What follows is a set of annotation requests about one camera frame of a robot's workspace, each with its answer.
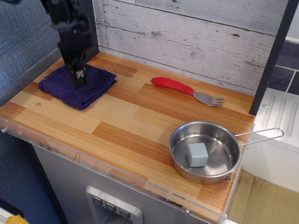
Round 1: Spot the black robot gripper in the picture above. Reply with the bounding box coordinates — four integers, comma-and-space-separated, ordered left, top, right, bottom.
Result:
42, 0, 93, 89

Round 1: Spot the purple terry cloth napkin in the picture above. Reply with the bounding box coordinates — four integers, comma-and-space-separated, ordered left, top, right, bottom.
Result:
38, 64, 118, 111

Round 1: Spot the yellow black object at corner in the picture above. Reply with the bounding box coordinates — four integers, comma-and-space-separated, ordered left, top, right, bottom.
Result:
0, 215, 29, 224

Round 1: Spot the clear acrylic table edge guard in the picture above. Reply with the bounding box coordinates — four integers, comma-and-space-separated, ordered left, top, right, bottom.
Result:
0, 116, 255, 222

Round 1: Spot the silver button control panel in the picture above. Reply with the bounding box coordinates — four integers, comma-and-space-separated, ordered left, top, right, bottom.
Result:
85, 185, 143, 224

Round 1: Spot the pale green cube block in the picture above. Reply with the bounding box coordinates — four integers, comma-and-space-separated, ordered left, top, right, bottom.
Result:
186, 143, 208, 168

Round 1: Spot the white ribbed sink drainboard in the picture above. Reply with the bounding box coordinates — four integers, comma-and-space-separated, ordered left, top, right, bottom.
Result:
253, 88, 299, 147

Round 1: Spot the left dark vertical post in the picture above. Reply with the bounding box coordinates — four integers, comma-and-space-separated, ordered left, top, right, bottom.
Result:
83, 0, 99, 61

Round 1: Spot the dark vertical post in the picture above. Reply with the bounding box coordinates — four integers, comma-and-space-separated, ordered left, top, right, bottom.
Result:
249, 0, 299, 116
83, 0, 99, 61

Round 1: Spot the red handled metal fork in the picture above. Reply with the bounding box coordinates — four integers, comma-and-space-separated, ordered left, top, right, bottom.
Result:
151, 77, 224, 107

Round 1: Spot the right dark vertical post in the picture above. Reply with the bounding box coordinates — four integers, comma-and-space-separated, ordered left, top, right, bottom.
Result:
249, 0, 299, 116

